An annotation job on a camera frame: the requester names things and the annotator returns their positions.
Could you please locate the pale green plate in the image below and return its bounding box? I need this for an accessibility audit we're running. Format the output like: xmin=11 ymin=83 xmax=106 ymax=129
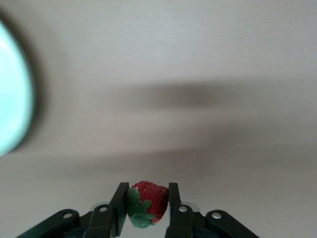
xmin=0 ymin=18 xmax=36 ymax=158

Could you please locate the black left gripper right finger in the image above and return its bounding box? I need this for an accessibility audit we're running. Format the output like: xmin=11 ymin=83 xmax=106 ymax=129
xmin=164 ymin=182 xmax=261 ymax=238

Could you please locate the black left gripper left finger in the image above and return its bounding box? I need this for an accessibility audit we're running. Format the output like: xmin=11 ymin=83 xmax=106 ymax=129
xmin=14 ymin=182 xmax=130 ymax=238

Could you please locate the red strawberry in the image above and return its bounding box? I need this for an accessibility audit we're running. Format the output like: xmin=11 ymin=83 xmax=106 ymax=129
xmin=126 ymin=180 xmax=170 ymax=229

